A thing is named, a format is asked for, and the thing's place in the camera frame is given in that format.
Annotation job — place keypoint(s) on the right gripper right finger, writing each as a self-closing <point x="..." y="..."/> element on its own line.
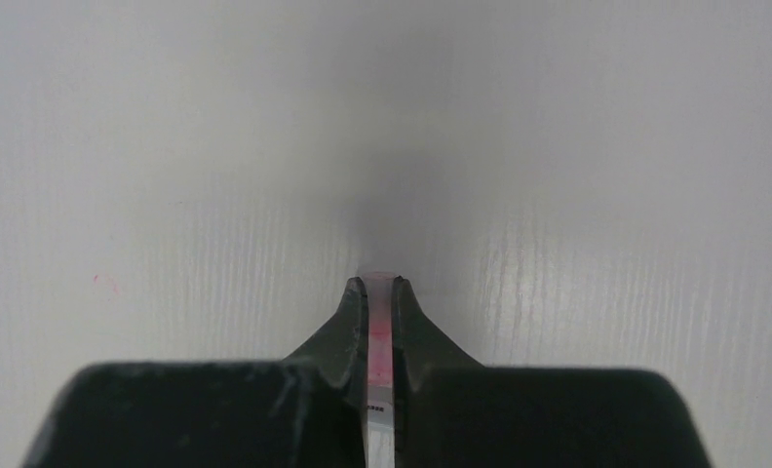
<point x="452" y="411"/>

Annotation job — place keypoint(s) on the black green pen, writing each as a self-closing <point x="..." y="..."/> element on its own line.
<point x="380" y="427"/>

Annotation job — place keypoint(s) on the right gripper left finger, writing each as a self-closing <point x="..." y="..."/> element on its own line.
<point x="306" y="410"/>

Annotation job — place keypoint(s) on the pink pen cap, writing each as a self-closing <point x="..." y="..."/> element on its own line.
<point x="380" y="367"/>

